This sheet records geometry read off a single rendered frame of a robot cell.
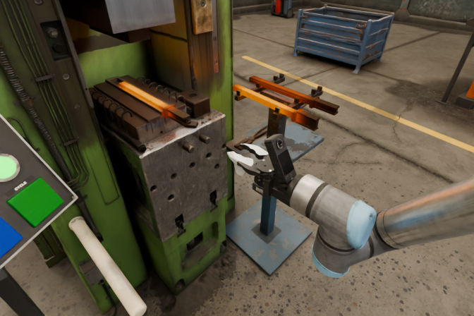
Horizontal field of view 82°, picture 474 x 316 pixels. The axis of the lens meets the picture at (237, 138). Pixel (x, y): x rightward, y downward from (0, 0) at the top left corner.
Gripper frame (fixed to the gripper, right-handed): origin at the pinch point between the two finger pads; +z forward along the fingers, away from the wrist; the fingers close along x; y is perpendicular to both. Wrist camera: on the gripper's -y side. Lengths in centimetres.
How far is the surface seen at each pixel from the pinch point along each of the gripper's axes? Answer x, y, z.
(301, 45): 361, 81, 195
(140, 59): 18, -2, 81
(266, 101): 33.2, 3.2, 15.6
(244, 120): 139, 100, 121
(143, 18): -3.1, -29.6, 33.0
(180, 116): -1.2, -1.2, 23.8
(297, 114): 32.7, 3.2, 1.5
